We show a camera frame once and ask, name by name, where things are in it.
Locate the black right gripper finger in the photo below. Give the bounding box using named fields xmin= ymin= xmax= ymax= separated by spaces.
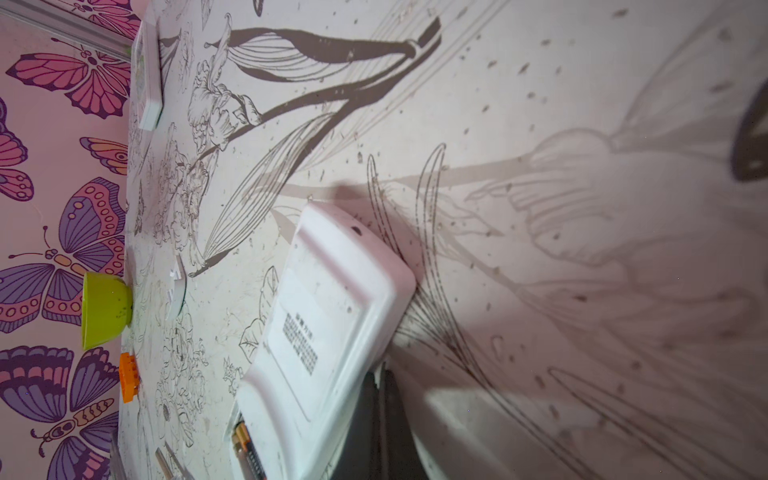
xmin=332 ymin=368 xmax=428 ymax=480

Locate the large white remote control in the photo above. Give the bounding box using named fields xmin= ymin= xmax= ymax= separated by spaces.
xmin=233 ymin=202 xmax=416 ymax=479

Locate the white battery cover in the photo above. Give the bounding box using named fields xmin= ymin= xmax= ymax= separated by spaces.
xmin=167 ymin=255 xmax=187 ymax=321

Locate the clear handle screwdriver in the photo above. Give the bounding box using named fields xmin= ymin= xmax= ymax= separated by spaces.
xmin=155 ymin=444 xmax=194 ymax=480

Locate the small white remote control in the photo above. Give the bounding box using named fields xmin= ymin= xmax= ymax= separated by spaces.
xmin=130 ymin=1 xmax=163 ymax=132

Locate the black gold AAA battery upper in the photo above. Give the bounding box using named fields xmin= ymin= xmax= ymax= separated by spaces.
xmin=233 ymin=421 xmax=267 ymax=480

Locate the orange lego brick on table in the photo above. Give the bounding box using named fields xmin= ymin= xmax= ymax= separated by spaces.
xmin=119 ymin=352 xmax=140 ymax=404

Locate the green plastic bowl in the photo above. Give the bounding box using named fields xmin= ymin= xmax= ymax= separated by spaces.
xmin=81 ymin=272 xmax=133 ymax=351

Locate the aluminium frame post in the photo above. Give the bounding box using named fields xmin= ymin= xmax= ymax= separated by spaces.
xmin=1 ymin=0 xmax=132 ymax=62

